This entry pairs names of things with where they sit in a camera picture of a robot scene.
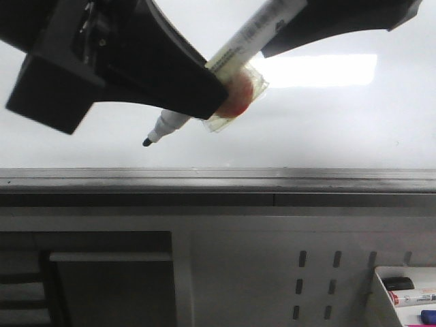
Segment blue-capped marker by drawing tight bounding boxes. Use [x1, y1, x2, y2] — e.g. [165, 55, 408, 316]
[420, 309, 436, 325]

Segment black marker cap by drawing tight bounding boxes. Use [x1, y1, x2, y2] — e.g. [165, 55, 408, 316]
[381, 277, 415, 291]

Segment white black-tip whiteboard marker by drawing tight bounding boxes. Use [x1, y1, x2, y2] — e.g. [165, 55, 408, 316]
[142, 0, 307, 148]

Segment white shelf board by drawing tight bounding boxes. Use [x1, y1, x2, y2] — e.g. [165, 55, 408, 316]
[49, 252, 172, 262]

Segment red-capped white marker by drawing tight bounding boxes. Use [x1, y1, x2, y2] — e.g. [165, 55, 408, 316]
[388, 289, 435, 307]

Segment grey aluminium marker tray rail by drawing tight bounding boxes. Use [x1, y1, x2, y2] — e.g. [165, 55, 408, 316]
[1, 168, 435, 193]

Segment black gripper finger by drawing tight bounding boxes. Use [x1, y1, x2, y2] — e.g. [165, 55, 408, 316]
[261, 0, 422, 58]
[1, 0, 228, 134]

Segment white slotted pegboard panel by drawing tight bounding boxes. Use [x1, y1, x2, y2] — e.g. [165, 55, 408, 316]
[172, 217, 435, 326]

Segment white glossy whiteboard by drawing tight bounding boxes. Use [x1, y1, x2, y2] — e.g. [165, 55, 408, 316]
[1, 1, 435, 169]

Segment white plastic marker bin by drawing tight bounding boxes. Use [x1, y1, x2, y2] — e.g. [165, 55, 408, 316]
[365, 266, 435, 326]

